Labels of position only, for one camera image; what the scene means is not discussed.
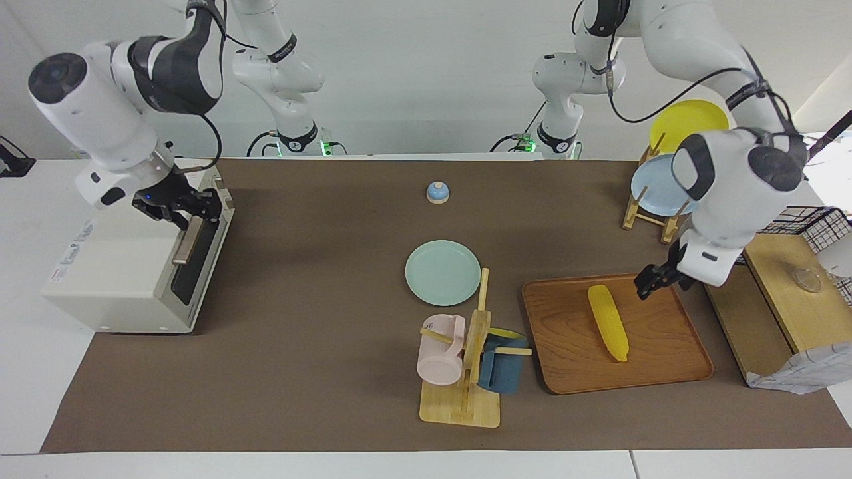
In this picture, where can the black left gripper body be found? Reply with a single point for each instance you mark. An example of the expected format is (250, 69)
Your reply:
(672, 269)

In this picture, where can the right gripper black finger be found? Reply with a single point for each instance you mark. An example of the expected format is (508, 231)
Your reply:
(210, 203)
(183, 221)

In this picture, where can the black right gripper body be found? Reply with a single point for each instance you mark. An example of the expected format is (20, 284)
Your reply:
(166, 199)

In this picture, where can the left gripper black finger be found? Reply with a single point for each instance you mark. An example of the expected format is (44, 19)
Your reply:
(645, 279)
(660, 285)

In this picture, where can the yellow corn cob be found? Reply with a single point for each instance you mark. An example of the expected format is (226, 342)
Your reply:
(609, 322)

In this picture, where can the toaster oven glass door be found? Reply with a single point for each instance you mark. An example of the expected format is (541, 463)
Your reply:
(200, 279)

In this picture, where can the pale green plate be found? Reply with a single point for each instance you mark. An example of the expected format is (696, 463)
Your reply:
(442, 273)

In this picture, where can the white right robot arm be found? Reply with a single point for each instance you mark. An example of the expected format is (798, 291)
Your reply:
(100, 113)

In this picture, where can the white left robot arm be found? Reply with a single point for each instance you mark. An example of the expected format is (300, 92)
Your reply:
(732, 193)

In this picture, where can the white toaster oven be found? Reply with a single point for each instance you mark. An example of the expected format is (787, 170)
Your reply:
(113, 266)

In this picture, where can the wooden dish rack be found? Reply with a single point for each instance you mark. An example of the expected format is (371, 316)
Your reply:
(632, 216)

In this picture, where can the light blue plate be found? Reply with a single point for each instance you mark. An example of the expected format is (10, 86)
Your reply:
(655, 189)

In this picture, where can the brown wooden tray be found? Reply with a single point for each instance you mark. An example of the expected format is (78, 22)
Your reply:
(566, 346)

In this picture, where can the wooden shelf cabinet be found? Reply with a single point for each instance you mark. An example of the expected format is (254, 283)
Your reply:
(779, 299)

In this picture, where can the small clear glass bowl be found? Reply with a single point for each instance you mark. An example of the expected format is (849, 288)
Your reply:
(807, 281)

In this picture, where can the yellow plate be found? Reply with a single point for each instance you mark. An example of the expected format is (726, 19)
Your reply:
(685, 120)

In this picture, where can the black stand base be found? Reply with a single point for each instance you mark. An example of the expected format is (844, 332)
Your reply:
(13, 163)

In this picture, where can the white checked cloth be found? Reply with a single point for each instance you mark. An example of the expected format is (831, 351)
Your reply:
(805, 372)

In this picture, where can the dark blue mug yellow inside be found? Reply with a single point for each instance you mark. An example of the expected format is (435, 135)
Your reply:
(502, 372)

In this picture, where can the brown table mat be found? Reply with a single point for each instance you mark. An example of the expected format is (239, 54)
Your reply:
(333, 372)

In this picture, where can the black tripod leg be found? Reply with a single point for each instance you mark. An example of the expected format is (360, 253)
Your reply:
(832, 133)

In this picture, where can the pink mug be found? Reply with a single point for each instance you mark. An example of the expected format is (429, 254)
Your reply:
(439, 362)

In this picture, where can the wooden mug tree stand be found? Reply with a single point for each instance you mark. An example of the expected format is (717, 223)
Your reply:
(459, 406)

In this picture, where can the blue service bell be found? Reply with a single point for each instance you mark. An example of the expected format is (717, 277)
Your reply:
(437, 191)

